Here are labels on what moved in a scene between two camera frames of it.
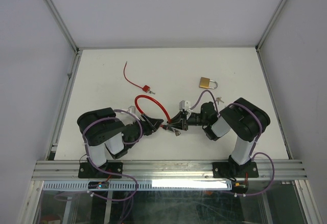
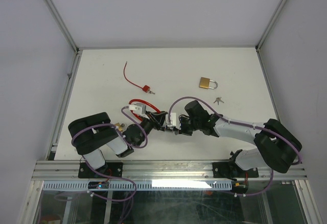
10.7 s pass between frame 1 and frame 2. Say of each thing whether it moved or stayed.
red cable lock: moved
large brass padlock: stayed
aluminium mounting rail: stayed
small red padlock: stayed
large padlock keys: stayed
